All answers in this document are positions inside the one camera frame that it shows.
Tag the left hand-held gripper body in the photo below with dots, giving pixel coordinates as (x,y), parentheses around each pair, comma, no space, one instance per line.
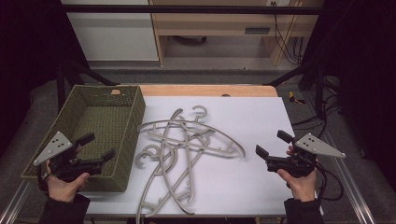
(56,146)

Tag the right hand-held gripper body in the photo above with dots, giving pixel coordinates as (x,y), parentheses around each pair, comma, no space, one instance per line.
(314,145)

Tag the green woven basket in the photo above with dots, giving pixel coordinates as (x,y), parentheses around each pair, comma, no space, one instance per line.
(102,124)

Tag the person's right hand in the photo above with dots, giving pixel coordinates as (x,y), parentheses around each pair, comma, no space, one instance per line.
(302,188)

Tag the person's left hand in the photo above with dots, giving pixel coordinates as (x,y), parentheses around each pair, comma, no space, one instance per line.
(65,191)

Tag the white table sheet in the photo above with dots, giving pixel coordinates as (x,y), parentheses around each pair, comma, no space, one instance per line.
(243,124)

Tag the yellow and black clip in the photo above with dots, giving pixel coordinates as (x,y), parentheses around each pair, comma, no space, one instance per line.
(291,96)

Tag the black metal stand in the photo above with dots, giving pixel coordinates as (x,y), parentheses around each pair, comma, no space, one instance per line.
(60,87)
(319,93)

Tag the dark curtain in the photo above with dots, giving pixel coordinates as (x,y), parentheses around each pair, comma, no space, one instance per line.
(25,46)
(367,62)

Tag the white cabinet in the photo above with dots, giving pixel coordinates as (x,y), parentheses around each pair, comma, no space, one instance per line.
(115,37)

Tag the grey desk label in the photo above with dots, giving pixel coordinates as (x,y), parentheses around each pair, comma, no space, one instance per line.
(257,30)

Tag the wooden desk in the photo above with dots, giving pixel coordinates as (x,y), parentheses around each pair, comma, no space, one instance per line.
(202,26)

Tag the aluminium rail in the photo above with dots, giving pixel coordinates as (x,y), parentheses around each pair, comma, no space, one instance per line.
(351,193)
(12,205)

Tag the black frame bar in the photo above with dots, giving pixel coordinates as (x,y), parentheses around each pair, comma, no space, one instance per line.
(186,9)

